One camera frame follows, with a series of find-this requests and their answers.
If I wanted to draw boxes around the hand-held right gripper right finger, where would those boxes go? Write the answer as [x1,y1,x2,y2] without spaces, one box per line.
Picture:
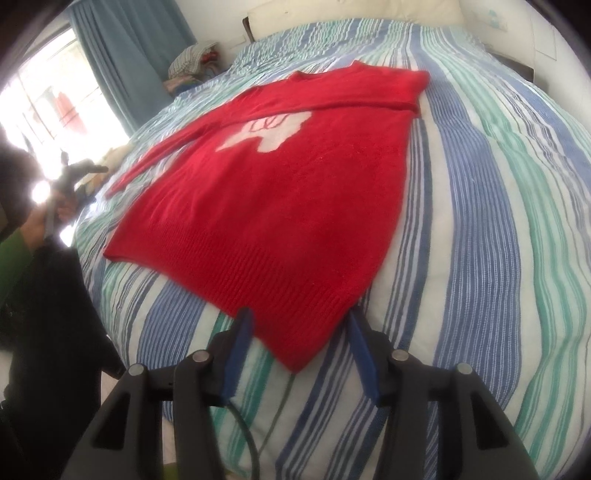
[348,314,541,480]

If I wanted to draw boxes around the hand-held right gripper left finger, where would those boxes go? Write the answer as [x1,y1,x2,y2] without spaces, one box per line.
[60,308,254,480]

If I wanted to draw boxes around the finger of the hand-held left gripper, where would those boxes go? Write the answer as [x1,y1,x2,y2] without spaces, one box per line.
[79,158,110,177]

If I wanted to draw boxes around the red knitted sweater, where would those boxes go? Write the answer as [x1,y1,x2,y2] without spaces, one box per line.
[104,61,431,374]

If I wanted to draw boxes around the person's left forearm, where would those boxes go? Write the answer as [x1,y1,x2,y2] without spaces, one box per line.
[0,228,34,283]

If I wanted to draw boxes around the pile of clothes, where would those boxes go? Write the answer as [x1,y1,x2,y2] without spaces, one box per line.
[161,41,221,95]

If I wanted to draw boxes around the person's left hand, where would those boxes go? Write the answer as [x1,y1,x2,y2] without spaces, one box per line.
[21,191,78,247]

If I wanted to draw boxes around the red hanging garment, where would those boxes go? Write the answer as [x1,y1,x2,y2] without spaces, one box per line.
[55,90,86,134]

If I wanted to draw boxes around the blue curtain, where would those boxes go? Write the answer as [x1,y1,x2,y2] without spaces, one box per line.
[68,0,190,137]

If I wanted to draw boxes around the person's black clothing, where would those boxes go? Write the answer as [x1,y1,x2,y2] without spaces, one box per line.
[0,240,125,480]

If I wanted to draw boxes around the striped bed cover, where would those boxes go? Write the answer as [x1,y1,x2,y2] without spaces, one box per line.
[76,16,591,480]

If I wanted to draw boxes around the cream padded headboard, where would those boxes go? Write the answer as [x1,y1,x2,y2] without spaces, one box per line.
[242,0,465,44]

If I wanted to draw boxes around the dark wooden nightstand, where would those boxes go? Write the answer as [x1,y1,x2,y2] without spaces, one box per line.
[482,44,548,88]

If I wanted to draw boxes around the white wardrobe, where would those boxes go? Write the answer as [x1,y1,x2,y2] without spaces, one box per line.
[531,9,591,93]

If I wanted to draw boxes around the wall socket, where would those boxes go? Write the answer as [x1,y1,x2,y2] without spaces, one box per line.
[480,7,511,31]

